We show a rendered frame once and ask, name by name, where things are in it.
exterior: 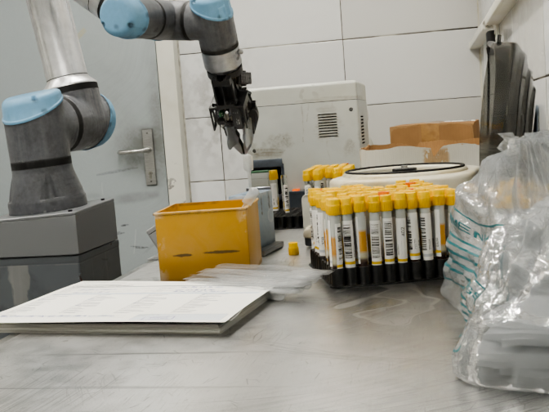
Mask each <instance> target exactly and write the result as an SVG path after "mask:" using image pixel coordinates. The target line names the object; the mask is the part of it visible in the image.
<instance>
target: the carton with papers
mask: <svg viewBox="0 0 549 412"><path fill-rule="evenodd" d="M359 155H360V167H361V168H366V167H373V166H382V165H392V164H403V163H438V162H455V163H464V164H465V165H475V166H480V139H479V138H472V139H466V140H463V141H447V140H437V141H426V142H419V143H418V146H417V147H416V146H407V145H406V144H396V143H392V144H387V145H372V146H370V145H367V146H366V147H363V148H361V150H359Z"/></svg>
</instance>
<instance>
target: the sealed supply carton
mask: <svg viewBox="0 0 549 412"><path fill-rule="evenodd" d="M390 137H391V144H392V143H396V144H406V145H407V146H416V147H417V146H418V143H419V142H426V141H437V140H447V141H463V140H466V139H472V138H480V121H479V120H478V119H472V120H455V121H433V122H427V123H411V124H402V125H398V126H394V127H390Z"/></svg>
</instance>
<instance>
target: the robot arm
mask: <svg viewBox="0 0 549 412"><path fill-rule="evenodd" d="M25 1H26V4H27V8H28V11H29V16H30V19H31V23H32V26H33V32H34V36H35V38H36V42H37V45H38V51H39V55H40V58H41V62H42V67H43V70H44V74H45V77H46V80H47V85H46V86H45V88H44V89H43V90H41V91H37V92H30V93H25V94H21V95H18V96H12V97H9V98H7V99H6V100H4V101H3V103H2V123H3V124H4V128H5V133H6V139H7V149H8V154H9V159H10V164H11V173H12V179H11V189H10V196H9V202H8V204H7V206H8V211H9V216H26V215H34V214H41V213H52V212H57V211H62V210H66V209H71V208H77V207H81V206H83V205H86V204H87V195H86V192H85V190H84V189H83V186H82V184H81V182H80V180H79V179H78V176H77V174H76V172H75V171H74V167H73V164H72V158H71V153H70V152H72V151H78V150H91V149H93V148H95V147H98V146H101V145H103V144H105V143H106V142H107V141H108V140H109V139H110V137H111V135H112V133H113V132H114V129H115V125H116V113H115V109H114V106H113V104H112V103H111V101H110V100H109V99H107V98H106V97H105V96H103V95H102V94H100V90H99V87H98V83H97V81H96V80H95V79H94V78H92V77H90V76H89V75H88V73H87V69H86V66H85V62H84V59H83V53H82V49H81V46H80V42H79V39H78V33H77V30H76V27H75V23H74V18H73V14H72V11H71V7H70V4H69V0H25ZM74 1H75V2H76V3H78V4H79V5H80V6H82V7H84V8H85V9H86V10H88V11H89V12H91V13H92V14H93V15H94V16H96V17H97V18H99V19H100V22H101V23H102V25H103V27H104V29H105V31H106V32H107V33H109V34H111V35H113V36H115V37H119V38H123V39H134V38H143V39H150V40H154V41H163V40H177V41H199V46H200V49H201V54H202V58H203V64H204V68H205V70H206V71H207V73H208V78H209V79H211V82H212V89H213V93H214V96H213V98H212V102H211V104H210V106H209V112H210V116H211V120H212V126H213V130H214V131H216V126H217V123H218V125H220V127H221V128H223V129H224V131H225V135H226V137H227V142H226V143H227V147H228V149H229V150H231V149H232V148H233V147H234V148H235V149H236V150H237V151H238V152H239V153H240V154H242V155H246V154H247V152H248V151H249V150H250V148H251V146H252V140H253V138H254V134H255V131H256V128H257V122H258V119H259V111H258V108H257V104H256V102H257V101H253V100H252V97H251V94H252V93H251V92H250V91H249V90H247V87H242V86H247V84H252V75H251V72H246V70H243V66H242V57H241V54H243V49H239V41H238V36H237V32H236V28H235V23H234V11H233V8H232V7H231V4H230V0H189V1H166V0H74ZM214 110H215V113H214ZM212 114H213V117H214V121H215V122H214V121H213V117H212ZM237 129H242V130H243V141H244V143H243V142H242V141H241V139H240V133H239V132H238V130H237Z"/></svg>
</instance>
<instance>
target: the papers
mask: <svg viewBox="0 0 549 412"><path fill-rule="evenodd" d="M245 287H248V288H244V287H235V286H220V285H206V284H196V283H187V282H185V281H81V282H79V283H77V284H72V285H70V286H68V287H65V288H63V289H58V290H56V291H54V292H52V293H49V294H46V295H44V296H41V297H40V298H35V299H34V300H31V301H29V302H26V303H23V304H21V305H19V306H16V307H13V308H11V309H8V310H5V311H2V312H0V333H48V334H222V333H223V332H225V331H226V330H227V329H228V328H230V327H231V326H232V325H234V324H235V323H237V322H238V321H239V320H241V319H243V318H244V317H245V316H246V315H247V314H249V313H250V312H251V311H253V310H255V309H256V308H257V307H259V306H260V305H261V304H262V303H263V302H265V301H267V300H268V299H266V295H265V293H266V292H268V291H267V290H262V289H267V288H262V287H255V286H245ZM251 288H255V289H251Z"/></svg>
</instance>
